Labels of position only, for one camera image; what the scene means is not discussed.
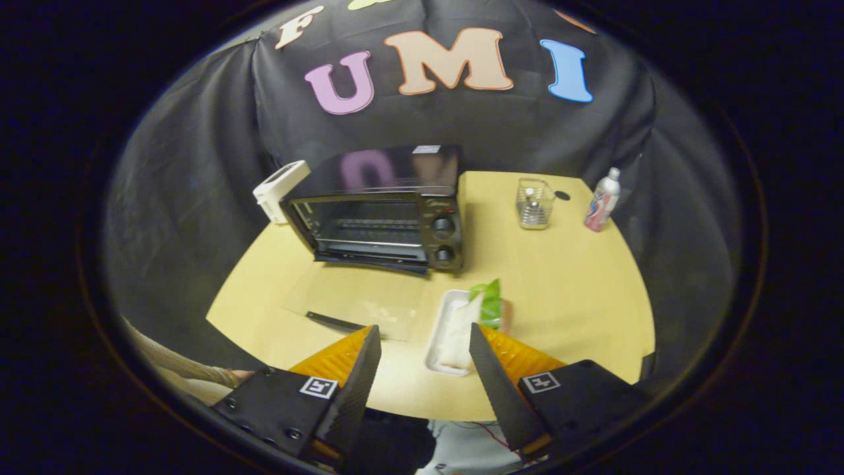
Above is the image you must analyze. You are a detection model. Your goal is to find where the white pop-up toaster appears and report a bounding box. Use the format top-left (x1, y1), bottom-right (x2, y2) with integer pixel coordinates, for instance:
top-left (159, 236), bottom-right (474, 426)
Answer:
top-left (253, 160), bottom-right (311, 225)

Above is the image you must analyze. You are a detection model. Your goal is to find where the plastic bottle with pink label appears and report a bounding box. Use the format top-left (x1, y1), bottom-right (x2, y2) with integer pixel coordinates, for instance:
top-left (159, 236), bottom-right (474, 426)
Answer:
top-left (584, 167), bottom-right (622, 233)

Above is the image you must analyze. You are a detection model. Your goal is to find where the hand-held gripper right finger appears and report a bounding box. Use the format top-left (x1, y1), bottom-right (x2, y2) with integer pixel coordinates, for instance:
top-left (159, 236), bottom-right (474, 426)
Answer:
top-left (469, 323), bottom-right (653, 462)

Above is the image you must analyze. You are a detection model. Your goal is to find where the white plastic tray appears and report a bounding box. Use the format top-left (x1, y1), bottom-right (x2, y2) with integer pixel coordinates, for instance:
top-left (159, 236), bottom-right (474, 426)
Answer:
top-left (424, 289), bottom-right (475, 377)

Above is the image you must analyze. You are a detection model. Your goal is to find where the clear glass holder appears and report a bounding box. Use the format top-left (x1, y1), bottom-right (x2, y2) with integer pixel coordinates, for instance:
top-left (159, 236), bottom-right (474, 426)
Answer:
top-left (516, 177), bottom-right (556, 230)

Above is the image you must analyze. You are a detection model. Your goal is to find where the black toaster oven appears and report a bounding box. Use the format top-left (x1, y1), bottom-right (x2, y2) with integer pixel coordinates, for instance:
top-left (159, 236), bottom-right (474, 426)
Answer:
top-left (279, 145), bottom-right (464, 342)

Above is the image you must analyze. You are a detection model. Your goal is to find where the lettuce sandwich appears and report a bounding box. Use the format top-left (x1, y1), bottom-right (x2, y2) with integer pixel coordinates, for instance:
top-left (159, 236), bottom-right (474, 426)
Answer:
top-left (438, 278), bottom-right (512, 370)

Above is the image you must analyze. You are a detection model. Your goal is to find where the person's beige sleeve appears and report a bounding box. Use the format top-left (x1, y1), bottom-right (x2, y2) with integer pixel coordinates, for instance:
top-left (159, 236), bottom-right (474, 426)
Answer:
top-left (122, 320), bottom-right (255, 404)

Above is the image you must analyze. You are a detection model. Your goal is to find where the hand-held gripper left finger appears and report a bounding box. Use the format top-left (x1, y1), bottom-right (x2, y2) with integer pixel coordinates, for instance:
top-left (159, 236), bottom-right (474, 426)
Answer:
top-left (211, 325), bottom-right (382, 462)

